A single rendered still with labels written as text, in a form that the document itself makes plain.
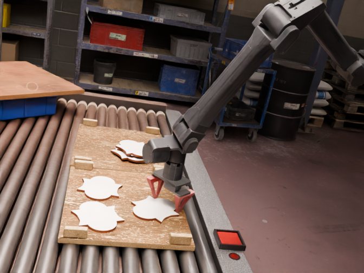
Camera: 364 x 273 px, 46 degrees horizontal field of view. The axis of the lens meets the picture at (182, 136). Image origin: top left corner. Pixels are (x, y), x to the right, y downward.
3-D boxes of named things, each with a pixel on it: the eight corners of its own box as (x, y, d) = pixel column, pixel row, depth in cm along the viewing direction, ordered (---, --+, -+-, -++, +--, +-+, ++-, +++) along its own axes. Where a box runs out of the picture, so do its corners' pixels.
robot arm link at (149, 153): (201, 141, 116) (188, 118, 121) (164, 143, 110) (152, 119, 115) (184, 169, 123) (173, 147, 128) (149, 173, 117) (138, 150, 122)
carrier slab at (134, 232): (172, 180, 151) (173, 176, 150) (194, 251, 113) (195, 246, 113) (70, 170, 143) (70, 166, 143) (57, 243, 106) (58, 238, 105)
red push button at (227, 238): (235, 236, 125) (236, 232, 124) (241, 249, 119) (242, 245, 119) (215, 235, 123) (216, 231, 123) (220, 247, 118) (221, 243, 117)
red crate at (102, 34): (138, 45, 585) (141, 25, 576) (142, 52, 544) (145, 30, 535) (89, 38, 568) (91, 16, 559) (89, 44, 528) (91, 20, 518)
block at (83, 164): (92, 168, 144) (93, 161, 143) (92, 170, 142) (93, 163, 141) (74, 166, 143) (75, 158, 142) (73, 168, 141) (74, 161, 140)
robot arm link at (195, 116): (305, 33, 100) (280, 8, 106) (292, 25, 96) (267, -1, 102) (195, 155, 119) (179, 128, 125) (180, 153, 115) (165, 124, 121)
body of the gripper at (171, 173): (175, 192, 121) (180, 168, 119) (151, 176, 128) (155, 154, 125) (190, 186, 126) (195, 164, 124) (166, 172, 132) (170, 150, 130)
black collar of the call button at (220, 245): (237, 235, 126) (239, 230, 125) (245, 251, 119) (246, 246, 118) (212, 233, 124) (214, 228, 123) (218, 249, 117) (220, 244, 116)
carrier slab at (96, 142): (160, 137, 189) (161, 133, 188) (170, 179, 151) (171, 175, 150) (79, 127, 182) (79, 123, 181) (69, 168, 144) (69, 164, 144)
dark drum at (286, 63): (284, 126, 580) (302, 62, 550) (304, 143, 526) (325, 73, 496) (244, 122, 565) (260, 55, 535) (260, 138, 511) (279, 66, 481)
